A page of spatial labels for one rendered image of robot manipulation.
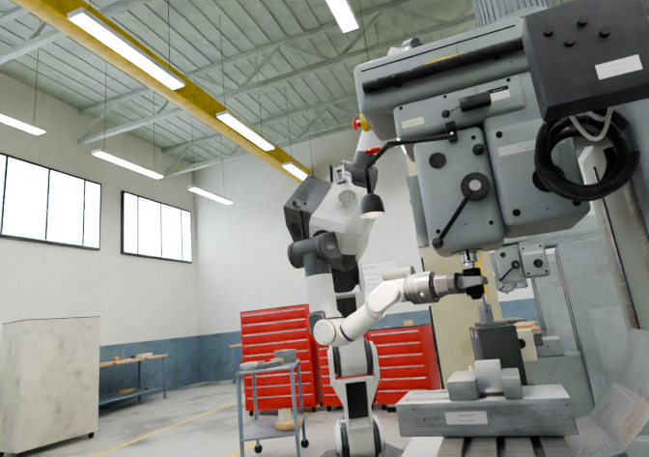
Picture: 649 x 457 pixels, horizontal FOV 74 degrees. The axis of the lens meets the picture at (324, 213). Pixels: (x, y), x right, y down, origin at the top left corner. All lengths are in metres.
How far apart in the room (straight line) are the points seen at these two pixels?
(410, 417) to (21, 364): 5.99
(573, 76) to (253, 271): 11.15
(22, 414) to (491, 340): 5.95
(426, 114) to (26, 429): 6.24
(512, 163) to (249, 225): 11.11
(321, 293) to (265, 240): 10.36
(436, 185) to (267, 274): 10.56
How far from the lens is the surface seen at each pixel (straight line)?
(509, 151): 1.18
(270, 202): 11.88
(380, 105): 1.27
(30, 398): 6.77
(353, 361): 1.81
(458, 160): 1.20
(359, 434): 1.95
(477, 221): 1.16
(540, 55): 1.00
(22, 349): 6.70
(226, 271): 12.26
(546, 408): 1.03
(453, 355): 2.98
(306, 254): 1.46
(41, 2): 5.90
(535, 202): 1.15
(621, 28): 1.04
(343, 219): 1.53
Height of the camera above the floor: 1.16
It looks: 14 degrees up
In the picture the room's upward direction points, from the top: 6 degrees counter-clockwise
